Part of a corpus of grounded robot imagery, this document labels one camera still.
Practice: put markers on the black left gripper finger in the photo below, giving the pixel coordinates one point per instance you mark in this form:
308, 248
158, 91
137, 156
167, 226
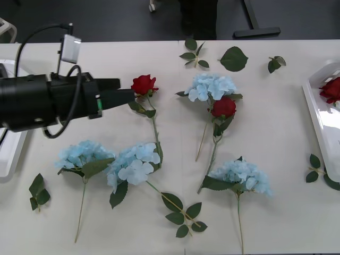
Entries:
117, 98
109, 83

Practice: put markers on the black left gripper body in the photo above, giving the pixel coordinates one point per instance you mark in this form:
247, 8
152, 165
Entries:
69, 98

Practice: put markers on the red rose with green stem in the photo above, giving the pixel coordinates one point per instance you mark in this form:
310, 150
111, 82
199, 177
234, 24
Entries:
224, 107
143, 83

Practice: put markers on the pale blue flower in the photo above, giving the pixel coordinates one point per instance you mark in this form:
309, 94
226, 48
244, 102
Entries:
79, 154
212, 85
239, 170
135, 162

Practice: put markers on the pale blue flower, green stem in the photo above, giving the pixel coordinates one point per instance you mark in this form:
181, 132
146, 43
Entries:
239, 170
79, 154

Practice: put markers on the pale blue flower, leafy stem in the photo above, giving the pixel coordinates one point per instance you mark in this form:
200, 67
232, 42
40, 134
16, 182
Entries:
135, 162

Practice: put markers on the loose green leaf twig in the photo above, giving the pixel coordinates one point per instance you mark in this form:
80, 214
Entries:
314, 160
37, 184
187, 55

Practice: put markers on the shallow white box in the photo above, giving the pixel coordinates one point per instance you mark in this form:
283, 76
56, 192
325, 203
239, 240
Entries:
10, 159
324, 127

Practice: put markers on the white caster wheel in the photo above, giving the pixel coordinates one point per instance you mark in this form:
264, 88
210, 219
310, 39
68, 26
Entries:
152, 6

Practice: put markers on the person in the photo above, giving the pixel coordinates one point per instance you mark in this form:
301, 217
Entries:
199, 18

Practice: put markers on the large loose green leaf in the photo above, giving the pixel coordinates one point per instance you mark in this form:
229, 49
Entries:
233, 59

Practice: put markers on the black table base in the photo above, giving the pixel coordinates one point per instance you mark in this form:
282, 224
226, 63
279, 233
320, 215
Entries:
255, 32

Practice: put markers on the small curled green leaf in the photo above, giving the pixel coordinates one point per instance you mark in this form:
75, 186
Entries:
273, 65

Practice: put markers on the red rose in box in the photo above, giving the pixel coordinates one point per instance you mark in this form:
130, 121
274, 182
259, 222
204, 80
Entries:
332, 90

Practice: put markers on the pale grey left wrist camera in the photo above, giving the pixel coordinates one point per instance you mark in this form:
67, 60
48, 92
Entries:
70, 49

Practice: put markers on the white chair frame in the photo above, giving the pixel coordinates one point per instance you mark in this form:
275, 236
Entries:
13, 33

